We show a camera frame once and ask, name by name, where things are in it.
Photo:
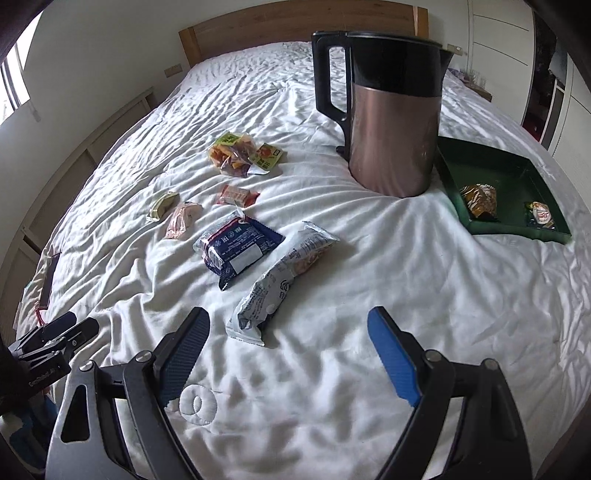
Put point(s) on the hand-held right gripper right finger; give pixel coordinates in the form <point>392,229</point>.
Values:
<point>392,355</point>

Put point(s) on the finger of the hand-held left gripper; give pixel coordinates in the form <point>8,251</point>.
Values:
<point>60,322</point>
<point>81,333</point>

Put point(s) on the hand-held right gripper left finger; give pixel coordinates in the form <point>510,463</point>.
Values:
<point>184,355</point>

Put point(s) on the long white snack packet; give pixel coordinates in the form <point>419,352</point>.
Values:
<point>281,281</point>

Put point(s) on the dark blue snack packet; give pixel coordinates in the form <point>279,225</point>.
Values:
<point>240,244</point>

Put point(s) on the pink snack packet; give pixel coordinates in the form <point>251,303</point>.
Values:
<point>182,219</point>

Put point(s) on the small red snack packet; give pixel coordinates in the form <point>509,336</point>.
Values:
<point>238,195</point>

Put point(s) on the dark green tray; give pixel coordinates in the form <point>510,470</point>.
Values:
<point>498,170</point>

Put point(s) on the small yellow-green snack packet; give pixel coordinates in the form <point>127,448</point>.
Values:
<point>161,206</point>

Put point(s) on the brown striped snack packet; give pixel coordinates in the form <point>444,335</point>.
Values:
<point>480,201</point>

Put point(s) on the small clear candy packet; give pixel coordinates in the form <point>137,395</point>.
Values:
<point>540,214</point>

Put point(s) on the clear dried fruit bag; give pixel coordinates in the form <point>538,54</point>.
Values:
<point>231,154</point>

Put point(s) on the green and orange sachet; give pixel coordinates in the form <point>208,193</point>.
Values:
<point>268,156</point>

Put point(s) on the copper and black electric kettle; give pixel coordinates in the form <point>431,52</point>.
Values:
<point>392,138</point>

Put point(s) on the window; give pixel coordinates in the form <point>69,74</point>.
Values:
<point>11,74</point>

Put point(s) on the wooden nightstand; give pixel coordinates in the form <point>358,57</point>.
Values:
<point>480,92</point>

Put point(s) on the white wardrobe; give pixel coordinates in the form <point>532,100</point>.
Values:
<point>503,32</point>

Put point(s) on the wooden headboard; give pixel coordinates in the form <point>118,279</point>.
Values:
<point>295,23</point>

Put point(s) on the beige wall socket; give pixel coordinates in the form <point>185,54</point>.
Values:
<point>174,70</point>
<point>455,48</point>

